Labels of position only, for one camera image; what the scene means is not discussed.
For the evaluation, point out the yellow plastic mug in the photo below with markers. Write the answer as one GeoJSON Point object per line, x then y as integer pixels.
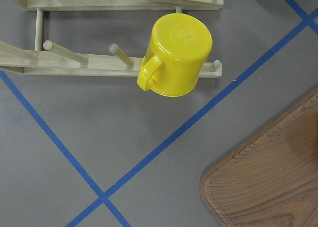
{"type": "Point", "coordinates": [178, 48]}

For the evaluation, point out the brown wooden tray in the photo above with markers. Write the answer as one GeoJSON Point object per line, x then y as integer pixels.
{"type": "Point", "coordinates": [271, 180]}

